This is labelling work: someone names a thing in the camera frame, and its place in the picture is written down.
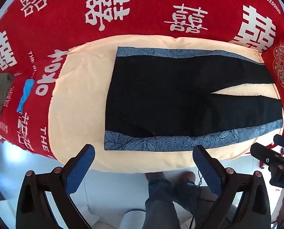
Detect person's slipper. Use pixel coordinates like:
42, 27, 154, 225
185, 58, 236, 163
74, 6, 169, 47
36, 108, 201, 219
145, 171, 166, 182
179, 171, 196, 185

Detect khaki garment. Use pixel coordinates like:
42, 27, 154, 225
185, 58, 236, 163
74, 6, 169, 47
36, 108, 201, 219
0, 73, 15, 118

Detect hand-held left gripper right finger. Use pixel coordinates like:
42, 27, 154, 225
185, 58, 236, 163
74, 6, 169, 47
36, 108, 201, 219
193, 145, 272, 229

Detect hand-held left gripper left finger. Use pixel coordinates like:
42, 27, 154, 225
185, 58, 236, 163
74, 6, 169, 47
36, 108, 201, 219
16, 144, 95, 229

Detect red patterned cushion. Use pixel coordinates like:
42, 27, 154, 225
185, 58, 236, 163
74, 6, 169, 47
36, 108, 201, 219
261, 32, 284, 115

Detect red printed blanket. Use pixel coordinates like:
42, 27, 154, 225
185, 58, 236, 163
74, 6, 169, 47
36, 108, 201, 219
0, 0, 284, 159

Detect cream blanket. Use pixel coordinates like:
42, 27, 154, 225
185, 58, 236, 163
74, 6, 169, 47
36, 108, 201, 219
48, 35, 282, 173

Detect white plastic stool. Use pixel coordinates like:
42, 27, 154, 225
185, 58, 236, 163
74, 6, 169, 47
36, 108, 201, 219
121, 210, 146, 229

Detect person's right leg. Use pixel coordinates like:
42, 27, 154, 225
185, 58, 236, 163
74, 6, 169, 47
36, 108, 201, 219
174, 182, 201, 211

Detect black cable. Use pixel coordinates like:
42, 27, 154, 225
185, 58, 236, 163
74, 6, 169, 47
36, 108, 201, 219
188, 168, 219, 229

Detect person's left slipper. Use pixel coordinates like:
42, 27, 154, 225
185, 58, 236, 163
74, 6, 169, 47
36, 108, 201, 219
145, 171, 166, 182

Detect blue glove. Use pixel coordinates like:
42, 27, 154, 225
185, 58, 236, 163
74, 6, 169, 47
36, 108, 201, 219
16, 78, 35, 114

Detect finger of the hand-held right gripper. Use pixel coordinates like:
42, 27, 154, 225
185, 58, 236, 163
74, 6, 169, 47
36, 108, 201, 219
273, 134, 284, 150
250, 143, 284, 170

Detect person's left leg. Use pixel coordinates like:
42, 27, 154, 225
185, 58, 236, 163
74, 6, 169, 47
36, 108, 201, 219
142, 178, 181, 229

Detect black pants with blue trim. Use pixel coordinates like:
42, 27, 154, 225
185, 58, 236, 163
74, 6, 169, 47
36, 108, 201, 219
104, 46, 284, 152

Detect person's leg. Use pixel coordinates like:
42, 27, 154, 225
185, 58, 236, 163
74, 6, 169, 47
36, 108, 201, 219
174, 182, 201, 211
142, 178, 181, 229

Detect person's right slipper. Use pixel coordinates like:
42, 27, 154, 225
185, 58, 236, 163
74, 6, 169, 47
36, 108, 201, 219
179, 171, 196, 185

